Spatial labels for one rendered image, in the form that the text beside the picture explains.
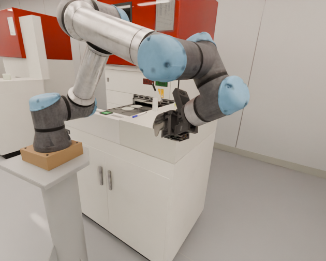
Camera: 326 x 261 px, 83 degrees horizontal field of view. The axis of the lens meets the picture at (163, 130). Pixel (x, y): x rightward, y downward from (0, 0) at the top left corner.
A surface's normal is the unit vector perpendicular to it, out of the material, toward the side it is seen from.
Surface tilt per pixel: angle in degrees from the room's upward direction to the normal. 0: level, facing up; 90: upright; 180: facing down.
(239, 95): 57
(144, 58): 90
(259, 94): 90
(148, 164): 90
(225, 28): 90
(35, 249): 0
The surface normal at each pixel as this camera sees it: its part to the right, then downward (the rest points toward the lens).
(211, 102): -0.76, 0.30
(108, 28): -0.47, -0.13
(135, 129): -0.54, 0.26
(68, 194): 0.80, 0.24
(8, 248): 0.05, -0.94
